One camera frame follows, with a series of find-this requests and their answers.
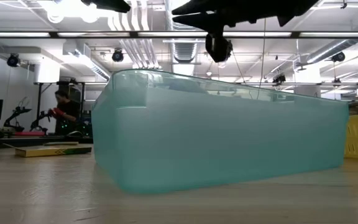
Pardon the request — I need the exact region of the person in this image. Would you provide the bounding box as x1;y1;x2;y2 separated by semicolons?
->
47;89;82;137

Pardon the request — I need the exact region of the black round hanging fixture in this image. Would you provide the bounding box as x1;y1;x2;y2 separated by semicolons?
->
204;30;234;63

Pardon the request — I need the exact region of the teal translucent plastic bin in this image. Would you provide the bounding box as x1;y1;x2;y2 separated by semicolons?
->
91;68;350;195

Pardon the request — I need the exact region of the silver ventilation duct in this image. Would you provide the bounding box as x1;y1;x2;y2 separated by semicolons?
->
306;18;358;65

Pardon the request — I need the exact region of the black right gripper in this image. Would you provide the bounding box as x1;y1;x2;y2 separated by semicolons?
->
172;0;319;33

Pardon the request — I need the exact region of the yellow retail pack green label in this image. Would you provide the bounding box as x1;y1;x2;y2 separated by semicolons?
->
13;146;93;158

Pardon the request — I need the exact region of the black ceiling spotlight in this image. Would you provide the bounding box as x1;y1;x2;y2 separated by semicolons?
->
6;53;21;68
332;51;346;63
111;49;124;63

